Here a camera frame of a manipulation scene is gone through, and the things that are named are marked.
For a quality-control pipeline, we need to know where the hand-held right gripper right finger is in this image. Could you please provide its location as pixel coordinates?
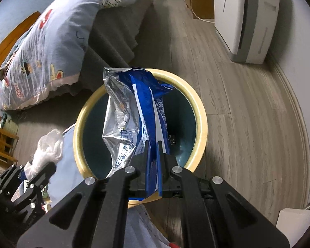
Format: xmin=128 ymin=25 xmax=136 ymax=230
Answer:
xmin=156 ymin=141 xmax=290 ymax=248

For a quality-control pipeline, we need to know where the wooden bed with cartoon duvet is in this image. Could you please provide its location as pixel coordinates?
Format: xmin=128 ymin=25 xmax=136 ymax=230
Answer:
xmin=0 ymin=0 xmax=142 ymax=111

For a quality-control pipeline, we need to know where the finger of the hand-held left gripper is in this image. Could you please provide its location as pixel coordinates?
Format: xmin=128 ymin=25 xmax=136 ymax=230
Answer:
xmin=24 ymin=161 xmax=57 ymax=194
xmin=0 ymin=164 xmax=26 ymax=195

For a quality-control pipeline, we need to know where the wooden headboard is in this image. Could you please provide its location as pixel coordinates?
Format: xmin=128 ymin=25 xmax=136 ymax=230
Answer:
xmin=0 ymin=12 xmax=42 ymax=97

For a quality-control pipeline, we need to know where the white box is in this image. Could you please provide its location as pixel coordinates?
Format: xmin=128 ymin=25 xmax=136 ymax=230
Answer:
xmin=275 ymin=208 xmax=310 ymax=228

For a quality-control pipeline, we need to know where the blue silver wipes packet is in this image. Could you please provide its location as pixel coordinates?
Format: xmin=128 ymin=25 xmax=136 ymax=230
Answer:
xmin=103 ymin=67 xmax=175 ymax=204

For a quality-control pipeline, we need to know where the grey bed base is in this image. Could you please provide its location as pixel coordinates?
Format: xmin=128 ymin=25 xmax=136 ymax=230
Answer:
xmin=49 ymin=0 xmax=154 ymax=97

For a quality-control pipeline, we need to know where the wooden chair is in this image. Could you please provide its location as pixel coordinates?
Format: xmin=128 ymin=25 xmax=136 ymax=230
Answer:
xmin=0 ymin=110 xmax=18 ymax=172

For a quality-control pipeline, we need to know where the white tissue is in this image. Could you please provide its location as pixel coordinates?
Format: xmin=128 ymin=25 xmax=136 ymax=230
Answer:
xmin=24 ymin=129 xmax=65 ymax=180

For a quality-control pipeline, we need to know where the white grey air purifier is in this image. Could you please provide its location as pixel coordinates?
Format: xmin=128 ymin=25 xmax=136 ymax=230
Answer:
xmin=212 ymin=0 xmax=281 ymax=64

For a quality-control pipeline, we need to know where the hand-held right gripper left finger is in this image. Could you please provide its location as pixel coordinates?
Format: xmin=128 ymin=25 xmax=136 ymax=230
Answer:
xmin=17 ymin=140 xmax=151 ymax=248

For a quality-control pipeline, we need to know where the yellow rimmed teal trash bin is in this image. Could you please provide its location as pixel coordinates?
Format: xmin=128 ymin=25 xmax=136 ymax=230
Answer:
xmin=73 ymin=68 xmax=208 ymax=210

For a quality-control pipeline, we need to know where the white cable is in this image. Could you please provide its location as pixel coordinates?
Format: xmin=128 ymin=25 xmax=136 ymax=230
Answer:
xmin=190 ymin=0 xmax=215 ymax=22

